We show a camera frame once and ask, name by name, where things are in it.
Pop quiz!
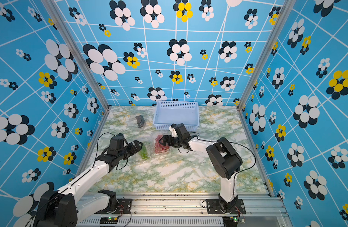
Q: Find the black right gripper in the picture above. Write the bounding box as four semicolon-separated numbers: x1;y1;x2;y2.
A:
159;135;183;148

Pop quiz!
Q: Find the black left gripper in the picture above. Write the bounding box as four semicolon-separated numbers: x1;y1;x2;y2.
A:
118;139;144;161

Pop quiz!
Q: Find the red grape bunch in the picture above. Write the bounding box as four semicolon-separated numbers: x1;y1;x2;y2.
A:
154;134;170;154
154;142;166;154

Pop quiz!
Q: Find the green grape bunch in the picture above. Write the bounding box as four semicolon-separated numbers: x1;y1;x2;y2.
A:
139;145;150;161

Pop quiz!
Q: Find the clear plastic clamshell container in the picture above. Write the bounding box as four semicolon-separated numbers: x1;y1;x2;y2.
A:
127;113;150;131

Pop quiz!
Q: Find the black grape bunch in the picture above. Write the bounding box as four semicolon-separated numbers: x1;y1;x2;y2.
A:
135;115;145;128

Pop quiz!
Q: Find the white perforated plastic basket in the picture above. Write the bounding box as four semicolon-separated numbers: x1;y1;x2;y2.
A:
153;101;199;131

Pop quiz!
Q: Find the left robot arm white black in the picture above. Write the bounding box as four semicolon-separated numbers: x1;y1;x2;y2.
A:
26;140;143;227

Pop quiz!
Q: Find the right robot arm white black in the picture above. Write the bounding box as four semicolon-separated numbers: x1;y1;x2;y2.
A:
159;133;243;214

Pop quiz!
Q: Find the left green circuit board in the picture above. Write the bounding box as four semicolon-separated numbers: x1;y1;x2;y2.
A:
100;217;119;225

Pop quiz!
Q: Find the green circuit board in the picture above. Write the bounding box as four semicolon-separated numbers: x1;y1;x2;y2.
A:
222;217;239;227
100;217;119;225

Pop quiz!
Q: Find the right green circuit board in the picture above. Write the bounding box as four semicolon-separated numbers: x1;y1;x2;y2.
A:
222;217;239;227

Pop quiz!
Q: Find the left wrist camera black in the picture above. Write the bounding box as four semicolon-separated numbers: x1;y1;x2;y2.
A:
107;133;128;156

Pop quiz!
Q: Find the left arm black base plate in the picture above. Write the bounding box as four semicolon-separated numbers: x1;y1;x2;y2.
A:
95;198;133;215

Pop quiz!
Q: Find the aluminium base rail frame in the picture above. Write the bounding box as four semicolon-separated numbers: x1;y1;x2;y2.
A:
76;193;292;227

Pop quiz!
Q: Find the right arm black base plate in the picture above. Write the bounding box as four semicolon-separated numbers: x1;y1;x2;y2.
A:
205;199;246;215

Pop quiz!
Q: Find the aluminium corner post left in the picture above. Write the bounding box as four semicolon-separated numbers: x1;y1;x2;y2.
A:
42;1;109;111

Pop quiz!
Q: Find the aluminium corner post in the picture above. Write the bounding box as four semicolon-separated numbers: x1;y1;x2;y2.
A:
42;1;109;111
238;0;296;111

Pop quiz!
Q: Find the aluminium corner post right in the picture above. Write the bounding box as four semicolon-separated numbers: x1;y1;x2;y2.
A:
238;0;296;111

